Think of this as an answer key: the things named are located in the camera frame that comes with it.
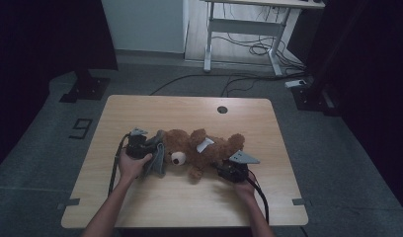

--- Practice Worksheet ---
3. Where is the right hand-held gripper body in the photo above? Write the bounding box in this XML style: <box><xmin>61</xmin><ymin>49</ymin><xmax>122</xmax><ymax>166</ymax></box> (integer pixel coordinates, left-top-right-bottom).
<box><xmin>217</xmin><ymin>149</ymin><xmax>261</xmax><ymax>184</ymax></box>

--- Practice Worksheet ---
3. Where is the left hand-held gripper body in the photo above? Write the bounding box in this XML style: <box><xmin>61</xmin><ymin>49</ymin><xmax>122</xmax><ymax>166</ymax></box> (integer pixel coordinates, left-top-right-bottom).
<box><xmin>124</xmin><ymin>126</ymin><xmax>157</xmax><ymax>160</ymax></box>

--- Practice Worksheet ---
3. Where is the grey towel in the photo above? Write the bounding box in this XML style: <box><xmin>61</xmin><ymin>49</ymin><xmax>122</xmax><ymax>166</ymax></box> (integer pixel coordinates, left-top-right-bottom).
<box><xmin>142</xmin><ymin>129</ymin><xmax>168</xmax><ymax>179</ymax></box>

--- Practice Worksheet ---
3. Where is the brown teddy bear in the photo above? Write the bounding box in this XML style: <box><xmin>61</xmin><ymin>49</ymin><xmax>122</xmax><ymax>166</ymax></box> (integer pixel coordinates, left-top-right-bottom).
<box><xmin>162</xmin><ymin>127</ymin><xmax>246</xmax><ymax>182</ymax></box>

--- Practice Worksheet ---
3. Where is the person's right hand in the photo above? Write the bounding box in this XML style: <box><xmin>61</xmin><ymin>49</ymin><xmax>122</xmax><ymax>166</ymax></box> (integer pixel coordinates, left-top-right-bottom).
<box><xmin>233</xmin><ymin>172</ymin><xmax>259</xmax><ymax>202</ymax></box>

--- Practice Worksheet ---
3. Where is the person's left hand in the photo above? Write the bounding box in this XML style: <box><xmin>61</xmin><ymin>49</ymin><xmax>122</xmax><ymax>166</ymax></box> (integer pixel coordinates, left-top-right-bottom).
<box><xmin>118</xmin><ymin>150</ymin><xmax>154</xmax><ymax>186</ymax></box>

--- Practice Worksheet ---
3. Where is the grey tape strip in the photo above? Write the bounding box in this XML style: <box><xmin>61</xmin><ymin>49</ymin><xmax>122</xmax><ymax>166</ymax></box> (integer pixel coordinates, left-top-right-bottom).
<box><xmin>56</xmin><ymin>197</ymin><xmax>81</xmax><ymax>211</ymax></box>
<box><xmin>291</xmin><ymin>197</ymin><xmax>313</xmax><ymax>207</ymax></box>

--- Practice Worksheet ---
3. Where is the black stand base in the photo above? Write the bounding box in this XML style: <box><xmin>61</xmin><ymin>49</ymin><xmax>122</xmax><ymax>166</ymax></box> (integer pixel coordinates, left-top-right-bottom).
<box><xmin>59</xmin><ymin>68</ymin><xmax>111</xmax><ymax>104</ymax></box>
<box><xmin>291</xmin><ymin>83</ymin><xmax>342</xmax><ymax>117</ymax></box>

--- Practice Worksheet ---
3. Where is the white power strip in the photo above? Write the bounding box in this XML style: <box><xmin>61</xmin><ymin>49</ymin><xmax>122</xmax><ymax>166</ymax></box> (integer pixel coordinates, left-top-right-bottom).
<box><xmin>284</xmin><ymin>79</ymin><xmax>308</xmax><ymax>89</ymax></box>

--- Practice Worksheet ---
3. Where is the dark curtain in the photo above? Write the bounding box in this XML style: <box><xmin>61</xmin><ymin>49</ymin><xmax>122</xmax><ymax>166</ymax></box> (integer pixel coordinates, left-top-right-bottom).
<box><xmin>0</xmin><ymin>0</ymin><xmax>120</xmax><ymax>174</ymax></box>
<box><xmin>304</xmin><ymin>0</ymin><xmax>403</xmax><ymax>211</ymax></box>

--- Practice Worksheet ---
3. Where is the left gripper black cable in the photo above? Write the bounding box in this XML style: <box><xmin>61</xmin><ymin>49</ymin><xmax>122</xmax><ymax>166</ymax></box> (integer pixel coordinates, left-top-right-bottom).
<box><xmin>107</xmin><ymin>132</ymin><xmax>131</xmax><ymax>198</ymax></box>

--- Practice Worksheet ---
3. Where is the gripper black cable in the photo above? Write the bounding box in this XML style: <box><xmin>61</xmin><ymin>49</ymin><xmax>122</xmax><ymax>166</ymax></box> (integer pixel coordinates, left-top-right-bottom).
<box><xmin>246</xmin><ymin>168</ymin><xmax>271</xmax><ymax>225</ymax></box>
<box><xmin>107</xmin><ymin>132</ymin><xmax>131</xmax><ymax>198</ymax></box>

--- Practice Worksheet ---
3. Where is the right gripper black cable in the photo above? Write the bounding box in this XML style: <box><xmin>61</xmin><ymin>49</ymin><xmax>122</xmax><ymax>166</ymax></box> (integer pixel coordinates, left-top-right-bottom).
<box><xmin>246</xmin><ymin>168</ymin><xmax>271</xmax><ymax>225</ymax></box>

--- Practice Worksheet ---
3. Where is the long black floor cable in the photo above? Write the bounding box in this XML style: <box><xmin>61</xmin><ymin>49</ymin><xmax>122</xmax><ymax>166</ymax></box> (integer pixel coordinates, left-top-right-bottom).
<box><xmin>149</xmin><ymin>72</ymin><xmax>309</xmax><ymax>98</ymax></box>

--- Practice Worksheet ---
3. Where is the tangle of black cables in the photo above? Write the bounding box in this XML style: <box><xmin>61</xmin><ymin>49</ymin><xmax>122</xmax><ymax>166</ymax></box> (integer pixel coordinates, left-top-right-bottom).
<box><xmin>212</xmin><ymin>3</ymin><xmax>306</xmax><ymax>72</ymax></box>

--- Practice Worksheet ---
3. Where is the white metal frame desk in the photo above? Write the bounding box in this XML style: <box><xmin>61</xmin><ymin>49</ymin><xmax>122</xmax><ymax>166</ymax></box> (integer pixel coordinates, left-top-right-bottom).
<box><xmin>202</xmin><ymin>0</ymin><xmax>326</xmax><ymax>77</ymax></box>

